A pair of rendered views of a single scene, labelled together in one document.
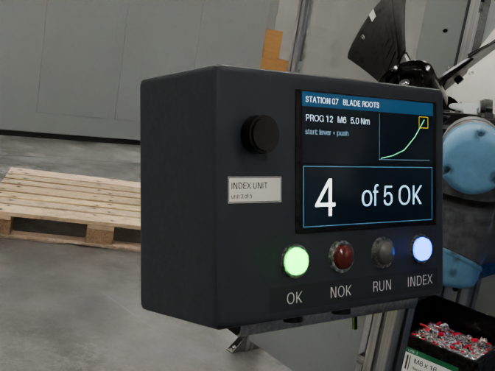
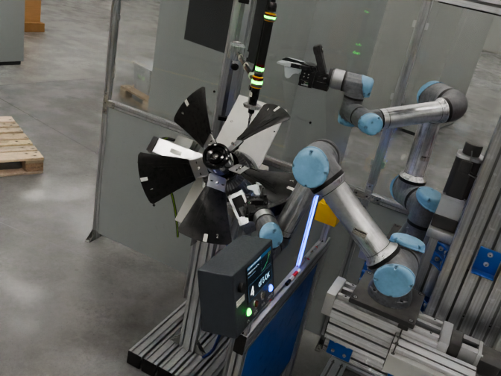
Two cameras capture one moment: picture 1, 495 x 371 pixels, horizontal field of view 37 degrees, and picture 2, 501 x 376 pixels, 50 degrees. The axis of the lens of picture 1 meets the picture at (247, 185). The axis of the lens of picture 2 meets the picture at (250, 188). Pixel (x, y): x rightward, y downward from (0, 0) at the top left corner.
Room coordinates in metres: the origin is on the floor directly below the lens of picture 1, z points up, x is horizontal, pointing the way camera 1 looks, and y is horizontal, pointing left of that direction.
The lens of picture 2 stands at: (-0.52, 0.62, 2.03)
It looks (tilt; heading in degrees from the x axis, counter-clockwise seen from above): 24 degrees down; 331
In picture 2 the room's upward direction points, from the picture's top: 12 degrees clockwise
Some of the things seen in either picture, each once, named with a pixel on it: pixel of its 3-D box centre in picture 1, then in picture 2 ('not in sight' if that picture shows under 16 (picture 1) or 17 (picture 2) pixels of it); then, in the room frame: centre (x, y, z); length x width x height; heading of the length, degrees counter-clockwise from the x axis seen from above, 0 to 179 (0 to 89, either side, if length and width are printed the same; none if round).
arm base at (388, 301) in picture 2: not in sight; (393, 283); (0.62, -0.64, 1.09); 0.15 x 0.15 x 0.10
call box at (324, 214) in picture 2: not in sight; (332, 210); (1.26, -0.81, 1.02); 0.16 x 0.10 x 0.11; 129
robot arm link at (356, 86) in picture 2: not in sight; (357, 85); (1.11, -0.64, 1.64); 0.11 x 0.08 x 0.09; 49
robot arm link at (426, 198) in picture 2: not in sight; (426, 206); (0.94, -1.02, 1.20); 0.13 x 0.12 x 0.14; 174
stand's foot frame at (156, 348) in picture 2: not in sight; (196, 343); (1.58, -0.42, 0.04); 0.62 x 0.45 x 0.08; 129
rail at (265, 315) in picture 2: not in sight; (289, 285); (1.01, -0.51, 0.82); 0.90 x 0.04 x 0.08; 129
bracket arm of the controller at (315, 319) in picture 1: (328, 300); not in sight; (0.67, -0.10, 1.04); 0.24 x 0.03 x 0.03; 129
